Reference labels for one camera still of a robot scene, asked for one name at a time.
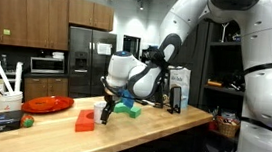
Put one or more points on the orange block with round hole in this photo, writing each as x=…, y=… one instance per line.
x=84, y=123

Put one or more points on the dark bottle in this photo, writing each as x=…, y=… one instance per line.
x=4, y=62

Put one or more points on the red plate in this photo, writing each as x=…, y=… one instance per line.
x=48, y=104

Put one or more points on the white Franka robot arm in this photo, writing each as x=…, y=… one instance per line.
x=268, y=92

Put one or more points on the stainless microwave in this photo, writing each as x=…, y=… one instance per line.
x=47, y=65

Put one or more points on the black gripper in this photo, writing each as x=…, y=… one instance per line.
x=111, y=97

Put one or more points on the white paper on refrigerator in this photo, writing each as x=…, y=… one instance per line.
x=104, y=49

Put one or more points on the white pot on microwave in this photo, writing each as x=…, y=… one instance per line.
x=58, y=55

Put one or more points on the red and green toy strawberry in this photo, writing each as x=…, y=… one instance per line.
x=27, y=121

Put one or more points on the green foam block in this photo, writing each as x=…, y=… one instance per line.
x=131, y=111

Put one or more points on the dark shelf unit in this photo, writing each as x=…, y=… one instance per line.
x=223, y=71

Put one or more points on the white flat stick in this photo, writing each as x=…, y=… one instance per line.
x=18, y=76

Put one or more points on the wicker basket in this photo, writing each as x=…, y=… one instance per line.
x=227, y=127

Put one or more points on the short wooden wall cabinets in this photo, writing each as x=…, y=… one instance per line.
x=90, y=14

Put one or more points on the blue block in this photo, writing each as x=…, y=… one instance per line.
x=127, y=98

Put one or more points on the orange tool on shelf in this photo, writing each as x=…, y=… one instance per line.
x=214, y=83

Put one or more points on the wooden base cabinet beside refrigerator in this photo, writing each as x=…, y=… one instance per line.
x=46, y=87

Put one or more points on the stainless steel refrigerator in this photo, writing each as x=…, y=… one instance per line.
x=88, y=64

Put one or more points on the green cabinet sticker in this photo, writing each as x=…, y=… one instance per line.
x=6, y=32

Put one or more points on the tall wooden wall cabinets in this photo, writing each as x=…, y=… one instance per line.
x=24, y=15

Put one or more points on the white plastic bucket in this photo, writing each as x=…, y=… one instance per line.
x=10, y=102

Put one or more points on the clear plastic bag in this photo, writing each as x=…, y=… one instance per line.
x=182, y=80

